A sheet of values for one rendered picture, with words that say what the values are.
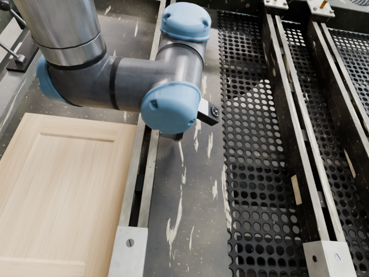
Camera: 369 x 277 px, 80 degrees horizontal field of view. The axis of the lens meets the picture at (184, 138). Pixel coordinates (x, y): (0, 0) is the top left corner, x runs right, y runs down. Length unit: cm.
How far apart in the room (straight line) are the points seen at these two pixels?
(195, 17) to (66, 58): 18
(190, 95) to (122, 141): 37
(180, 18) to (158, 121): 15
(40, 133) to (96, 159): 17
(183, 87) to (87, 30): 12
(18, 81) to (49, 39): 52
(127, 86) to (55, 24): 10
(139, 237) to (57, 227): 19
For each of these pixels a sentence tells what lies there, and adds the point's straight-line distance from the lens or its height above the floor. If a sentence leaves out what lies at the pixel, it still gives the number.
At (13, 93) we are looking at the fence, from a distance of 77.
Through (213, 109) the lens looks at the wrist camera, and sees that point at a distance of 52.
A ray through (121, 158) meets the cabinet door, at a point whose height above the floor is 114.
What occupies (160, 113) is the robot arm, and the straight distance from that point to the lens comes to 28.
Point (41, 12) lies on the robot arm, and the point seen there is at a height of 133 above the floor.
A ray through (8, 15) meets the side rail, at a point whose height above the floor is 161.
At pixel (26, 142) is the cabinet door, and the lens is 69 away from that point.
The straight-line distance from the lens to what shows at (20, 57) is 84.
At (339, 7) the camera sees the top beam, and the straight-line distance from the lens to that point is 134.
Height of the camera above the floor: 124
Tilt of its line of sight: 2 degrees down
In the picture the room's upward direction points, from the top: 6 degrees clockwise
